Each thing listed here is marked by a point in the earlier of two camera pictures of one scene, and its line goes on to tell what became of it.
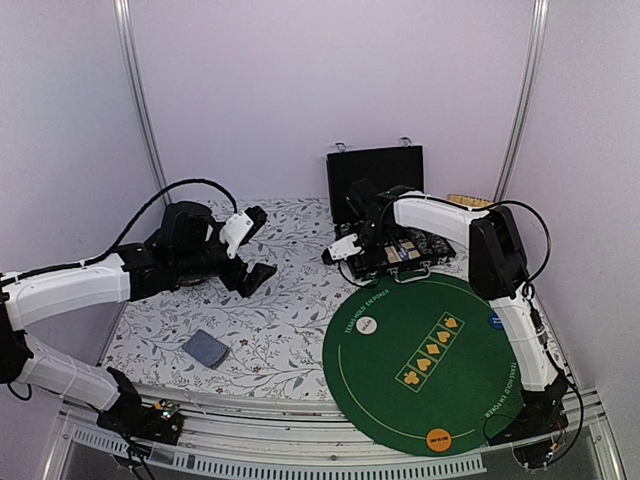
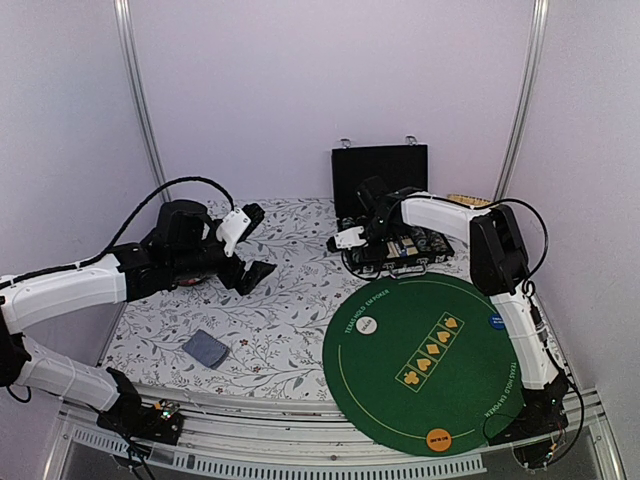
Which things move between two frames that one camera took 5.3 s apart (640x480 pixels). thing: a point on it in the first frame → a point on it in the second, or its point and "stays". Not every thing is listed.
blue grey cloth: x=206 y=349 stays
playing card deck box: x=392 y=254 → x=409 y=246
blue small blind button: x=495 y=322 stays
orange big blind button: x=438 y=439 stays
